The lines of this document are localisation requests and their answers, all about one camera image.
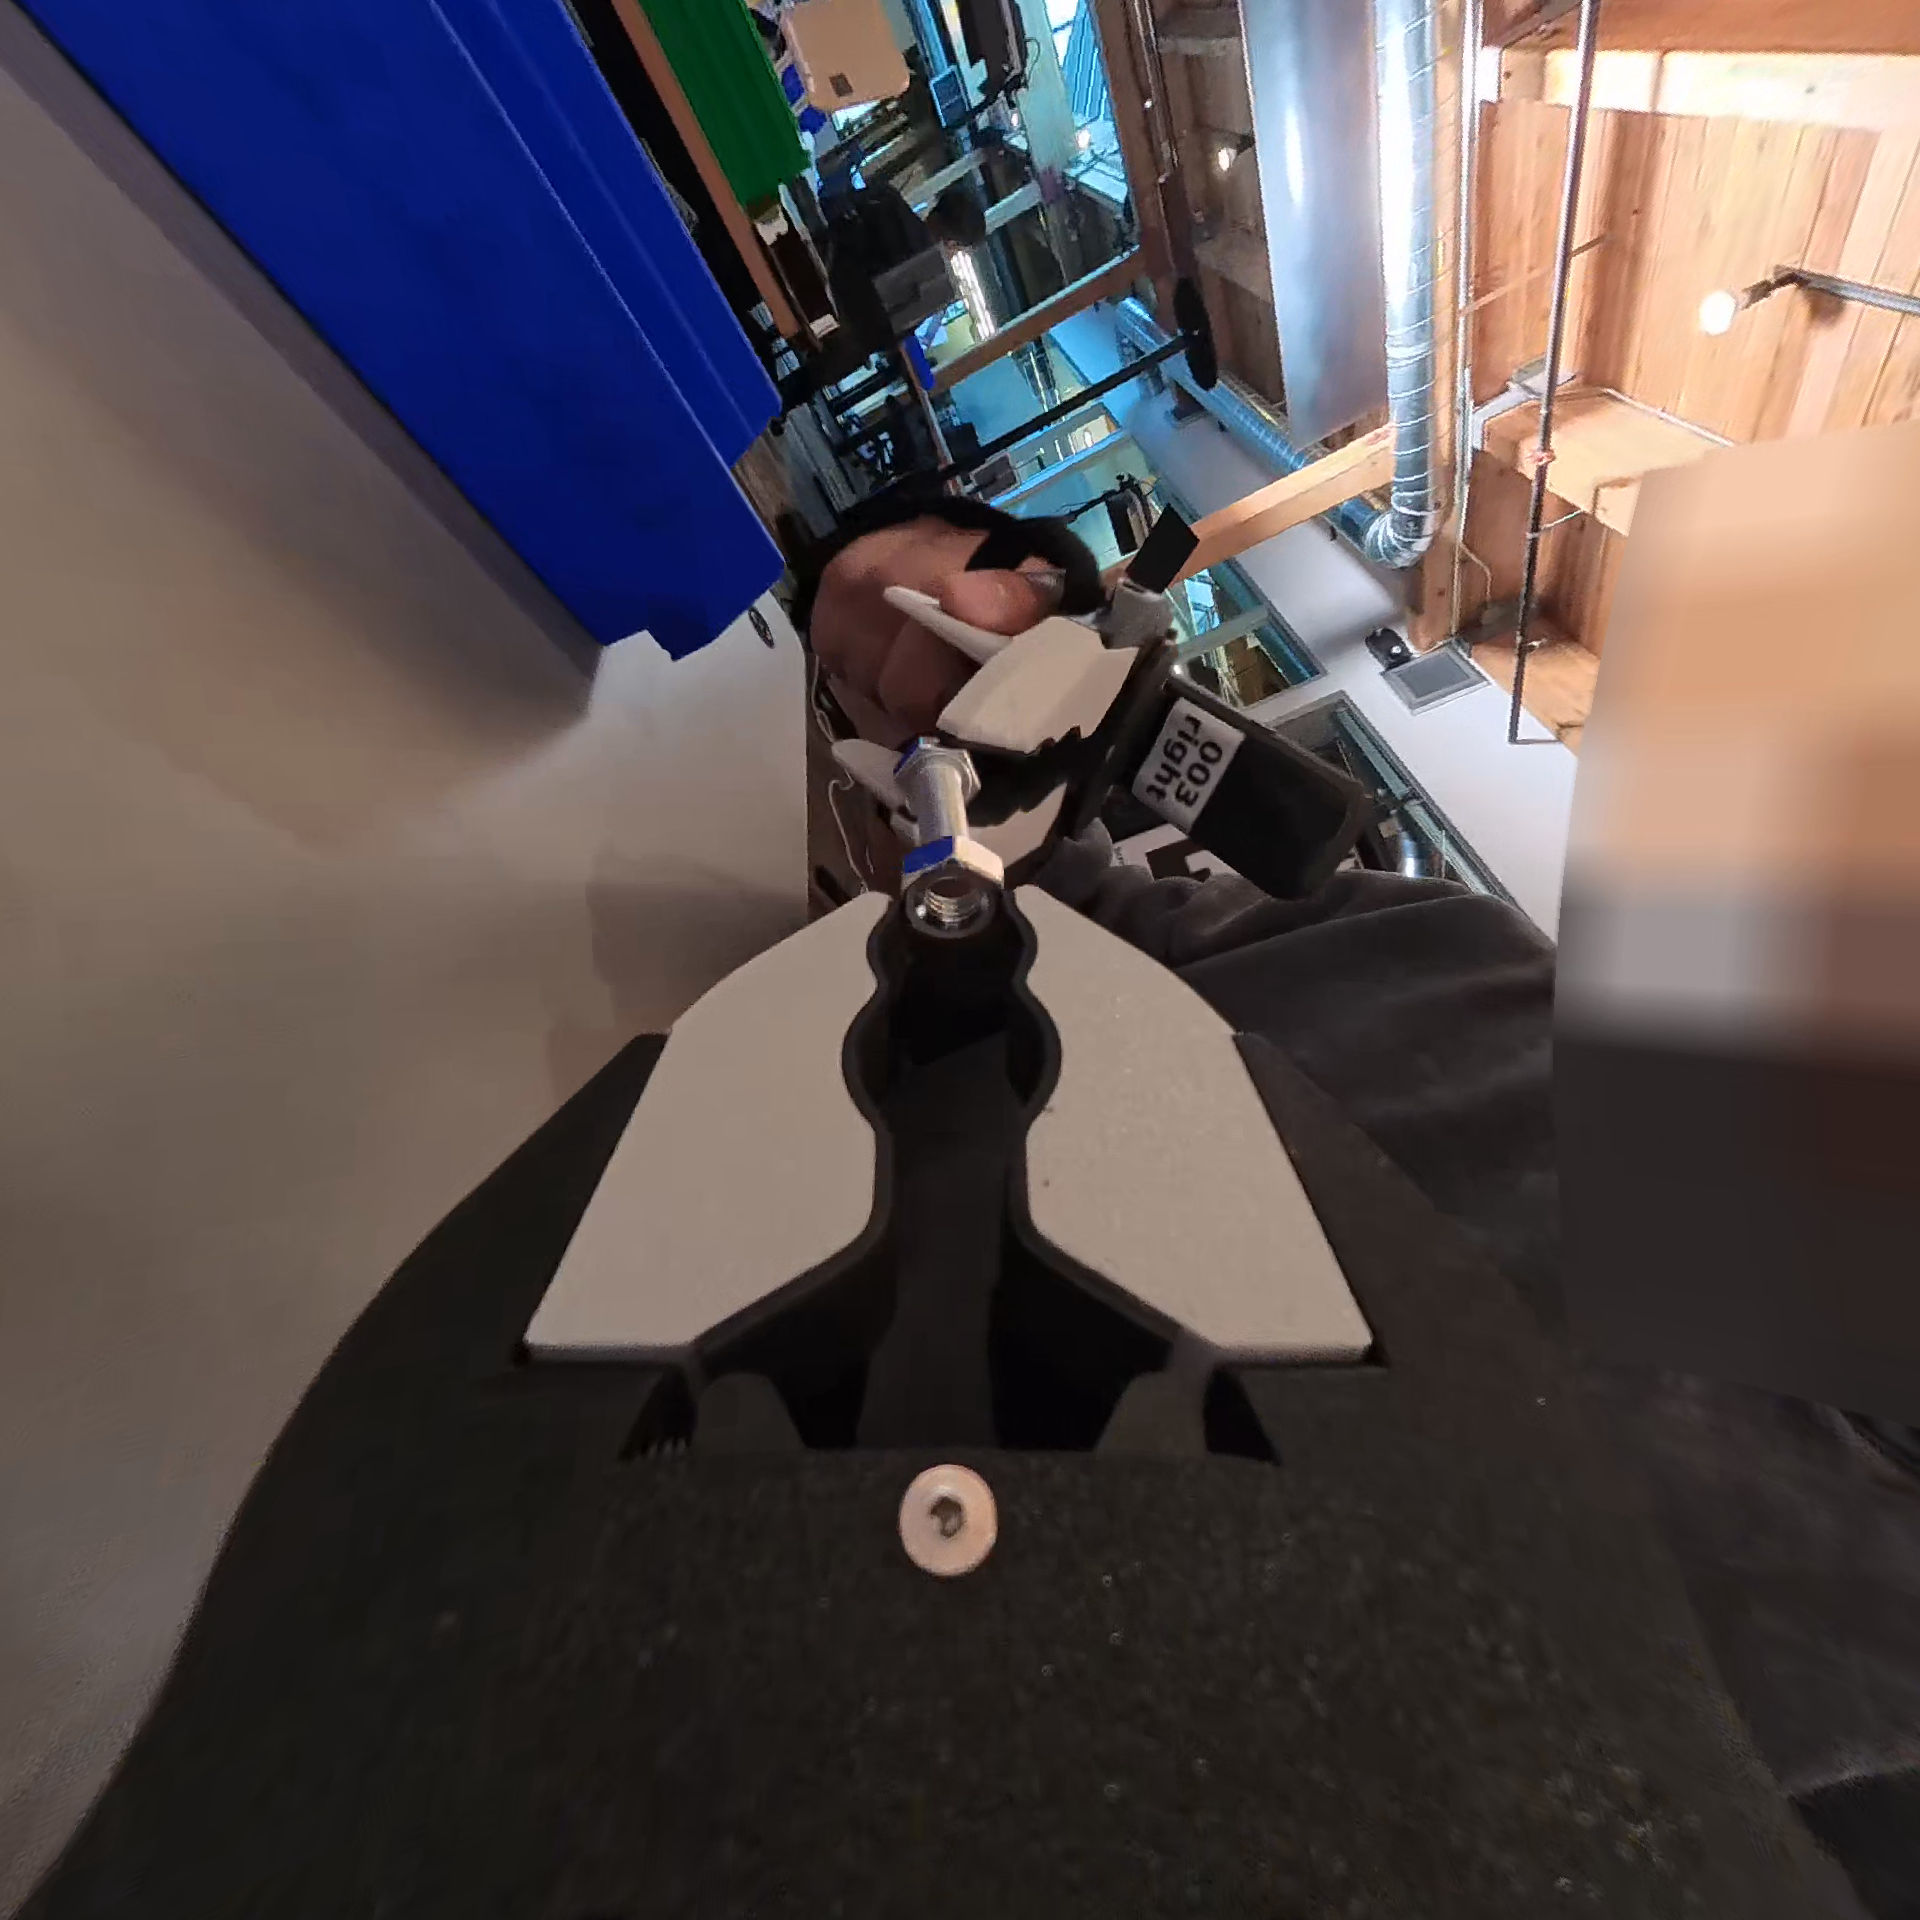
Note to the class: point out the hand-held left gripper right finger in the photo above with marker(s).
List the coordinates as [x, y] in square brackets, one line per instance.
[1201, 1188]

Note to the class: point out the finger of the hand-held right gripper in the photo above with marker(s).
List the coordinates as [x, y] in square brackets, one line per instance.
[864, 777]
[1051, 692]

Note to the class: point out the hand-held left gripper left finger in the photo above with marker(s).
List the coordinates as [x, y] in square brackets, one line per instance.
[707, 1188]

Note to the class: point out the silver bolt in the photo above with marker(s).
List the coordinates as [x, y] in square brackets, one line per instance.
[938, 797]

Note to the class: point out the blue plastic bin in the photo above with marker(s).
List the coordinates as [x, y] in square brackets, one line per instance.
[392, 271]

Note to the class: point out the person's right forearm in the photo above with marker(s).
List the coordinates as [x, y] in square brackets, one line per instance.
[1321, 991]

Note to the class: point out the grey desk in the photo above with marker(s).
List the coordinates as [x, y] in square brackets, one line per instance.
[299, 991]

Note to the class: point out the person's right hand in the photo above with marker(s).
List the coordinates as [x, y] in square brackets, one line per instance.
[886, 617]

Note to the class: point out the wooden beam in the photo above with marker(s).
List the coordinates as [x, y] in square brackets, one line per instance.
[1293, 497]

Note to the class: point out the green crate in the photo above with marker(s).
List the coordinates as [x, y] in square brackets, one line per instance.
[720, 76]

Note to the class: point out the person's dark clothing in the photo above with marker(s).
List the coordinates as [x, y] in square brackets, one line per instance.
[1773, 1621]

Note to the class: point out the silver ventilation duct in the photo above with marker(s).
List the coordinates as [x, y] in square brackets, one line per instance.
[1394, 242]

